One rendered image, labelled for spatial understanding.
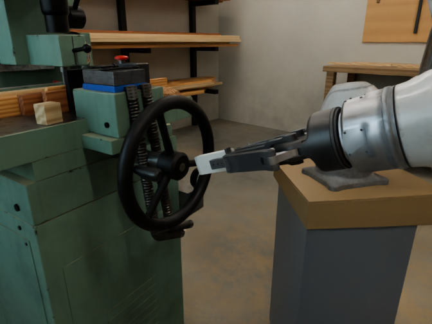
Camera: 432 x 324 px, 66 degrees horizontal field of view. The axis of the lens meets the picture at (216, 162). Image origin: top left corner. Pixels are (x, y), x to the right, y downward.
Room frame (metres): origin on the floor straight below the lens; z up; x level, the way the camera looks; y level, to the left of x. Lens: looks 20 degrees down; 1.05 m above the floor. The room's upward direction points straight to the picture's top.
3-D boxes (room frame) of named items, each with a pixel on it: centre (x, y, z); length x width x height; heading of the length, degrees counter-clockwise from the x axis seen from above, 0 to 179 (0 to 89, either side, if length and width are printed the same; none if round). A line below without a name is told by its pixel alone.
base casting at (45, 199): (0.91, 0.48, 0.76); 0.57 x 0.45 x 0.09; 56
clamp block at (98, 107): (0.74, 0.21, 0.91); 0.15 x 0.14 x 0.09; 146
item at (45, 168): (0.81, 0.32, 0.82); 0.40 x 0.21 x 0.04; 146
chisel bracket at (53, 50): (0.86, 0.39, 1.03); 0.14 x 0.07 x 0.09; 56
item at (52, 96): (0.81, 0.33, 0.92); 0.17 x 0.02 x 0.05; 146
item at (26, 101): (0.82, 0.36, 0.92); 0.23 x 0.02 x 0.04; 146
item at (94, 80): (0.74, 0.21, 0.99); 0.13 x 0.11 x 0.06; 146
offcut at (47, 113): (0.66, 0.34, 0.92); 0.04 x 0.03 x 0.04; 153
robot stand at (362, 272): (0.91, -0.37, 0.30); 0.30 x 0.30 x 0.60; 4
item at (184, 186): (0.99, 0.11, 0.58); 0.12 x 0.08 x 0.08; 56
